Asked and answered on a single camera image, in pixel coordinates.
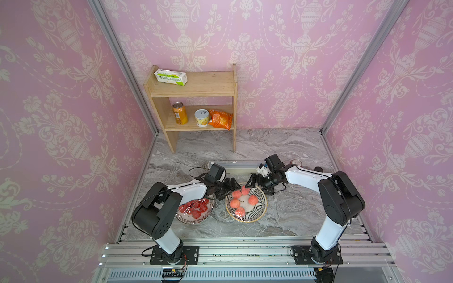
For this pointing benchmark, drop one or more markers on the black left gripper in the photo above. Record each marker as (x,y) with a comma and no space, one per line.
(233,188)

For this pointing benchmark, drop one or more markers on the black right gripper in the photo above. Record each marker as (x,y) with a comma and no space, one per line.
(253,177)

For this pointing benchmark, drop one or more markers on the striped plate of peaches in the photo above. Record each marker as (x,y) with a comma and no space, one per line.
(246,202)

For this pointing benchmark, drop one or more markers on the patterned plate of strawberries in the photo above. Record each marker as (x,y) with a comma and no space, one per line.
(196,212)

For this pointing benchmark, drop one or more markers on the cream plastic wrap dispenser box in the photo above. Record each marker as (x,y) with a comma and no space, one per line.
(237,166)

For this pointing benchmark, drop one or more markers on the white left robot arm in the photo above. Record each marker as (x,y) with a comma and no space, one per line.
(156,211)

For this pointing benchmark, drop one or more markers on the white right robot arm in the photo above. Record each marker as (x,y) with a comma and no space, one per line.
(340,198)

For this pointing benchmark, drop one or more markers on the red soda can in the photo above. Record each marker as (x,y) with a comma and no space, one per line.
(296,162)

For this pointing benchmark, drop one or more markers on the orange chip bag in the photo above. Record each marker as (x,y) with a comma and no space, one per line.
(220,120)

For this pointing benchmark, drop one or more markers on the white yellow snack cup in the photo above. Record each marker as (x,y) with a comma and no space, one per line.
(202,117)

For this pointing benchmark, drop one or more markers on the orange drink can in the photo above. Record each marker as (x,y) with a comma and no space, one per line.
(179,112)

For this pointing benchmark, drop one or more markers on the white green carton box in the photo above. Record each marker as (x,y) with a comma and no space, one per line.
(171,77)

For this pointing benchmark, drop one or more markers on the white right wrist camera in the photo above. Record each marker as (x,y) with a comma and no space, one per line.
(263,170)

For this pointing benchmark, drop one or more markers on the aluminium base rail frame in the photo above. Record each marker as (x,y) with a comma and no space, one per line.
(246,260)

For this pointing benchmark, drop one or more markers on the left aluminium corner post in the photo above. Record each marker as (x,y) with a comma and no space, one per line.
(114,44)

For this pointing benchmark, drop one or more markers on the aluminium corner post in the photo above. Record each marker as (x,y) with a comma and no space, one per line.
(114,44)
(376,42)

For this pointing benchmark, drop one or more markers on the right aluminium corner post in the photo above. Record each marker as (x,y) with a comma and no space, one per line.
(376,42)

